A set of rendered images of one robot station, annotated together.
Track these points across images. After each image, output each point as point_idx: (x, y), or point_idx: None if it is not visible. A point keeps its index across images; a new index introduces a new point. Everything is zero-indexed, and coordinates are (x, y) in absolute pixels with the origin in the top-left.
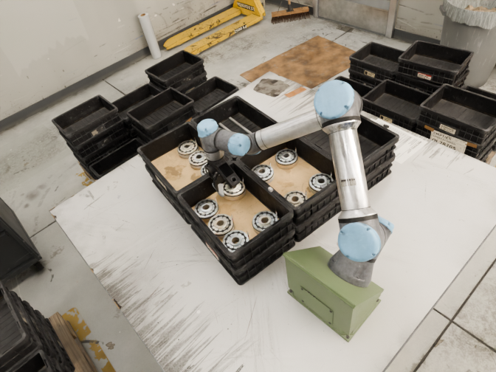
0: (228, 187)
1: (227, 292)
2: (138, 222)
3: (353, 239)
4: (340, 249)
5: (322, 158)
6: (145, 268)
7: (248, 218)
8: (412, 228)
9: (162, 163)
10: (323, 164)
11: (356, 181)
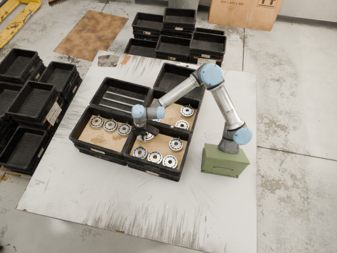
0: (145, 135)
1: (174, 188)
2: (92, 180)
3: (242, 136)
4: (236, 142)
5: (182, 98)
6: (120, 203)
7: (164, 146)
8: None
9: (86, 138)
10: (182, 101)
11: (233, 110)
